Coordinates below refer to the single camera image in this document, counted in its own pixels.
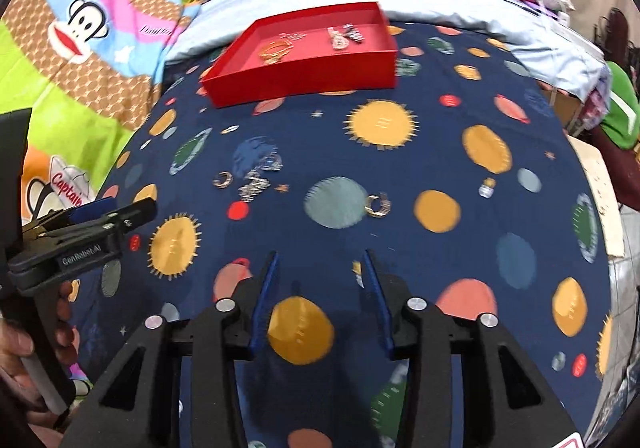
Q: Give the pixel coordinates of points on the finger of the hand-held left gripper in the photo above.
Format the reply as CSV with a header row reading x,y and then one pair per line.
x,y
92,210
115,223

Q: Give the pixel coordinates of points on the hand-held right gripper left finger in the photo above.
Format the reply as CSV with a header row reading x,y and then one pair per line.
x,y
265,298

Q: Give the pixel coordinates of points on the red cardboard box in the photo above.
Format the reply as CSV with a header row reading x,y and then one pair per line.
x,y
310,73

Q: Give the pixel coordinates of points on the navy planet print blanket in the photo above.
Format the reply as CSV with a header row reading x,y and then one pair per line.
x,y
450,168

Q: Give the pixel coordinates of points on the person's left hand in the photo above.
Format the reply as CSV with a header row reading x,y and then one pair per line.
x,y
15,348

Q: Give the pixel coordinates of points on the silver wristwatch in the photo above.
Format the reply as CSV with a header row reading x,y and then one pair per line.
x,y
356,34

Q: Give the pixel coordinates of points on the silver hoop earring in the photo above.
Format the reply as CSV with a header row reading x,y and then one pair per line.
x,y
372,210
220,183

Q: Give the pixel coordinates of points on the dark red chair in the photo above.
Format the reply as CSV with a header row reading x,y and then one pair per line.
x,y
625,173

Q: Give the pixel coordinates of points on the cartoon monkey print blanket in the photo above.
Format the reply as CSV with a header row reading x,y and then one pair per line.
x,y
75,58

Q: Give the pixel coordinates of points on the green cloth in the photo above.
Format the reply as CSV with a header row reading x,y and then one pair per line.
x,y
622,113

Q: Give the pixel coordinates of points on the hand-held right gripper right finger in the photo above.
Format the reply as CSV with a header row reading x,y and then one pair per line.
x,y
375,298

